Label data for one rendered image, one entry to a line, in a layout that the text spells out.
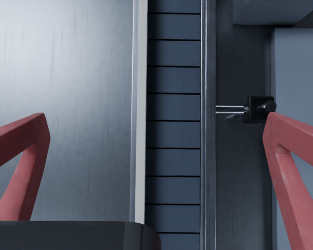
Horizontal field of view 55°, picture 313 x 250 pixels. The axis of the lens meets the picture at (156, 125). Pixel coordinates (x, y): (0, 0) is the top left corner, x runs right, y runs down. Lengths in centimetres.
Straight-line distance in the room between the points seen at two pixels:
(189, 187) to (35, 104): 27
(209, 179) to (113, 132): 19
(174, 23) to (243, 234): 33
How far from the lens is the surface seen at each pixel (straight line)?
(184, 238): 44
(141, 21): 41
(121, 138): 47
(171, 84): 43
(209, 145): 34
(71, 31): 52
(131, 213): 43
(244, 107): 36
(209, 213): 35
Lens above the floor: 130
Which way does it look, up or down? 86 degrees down
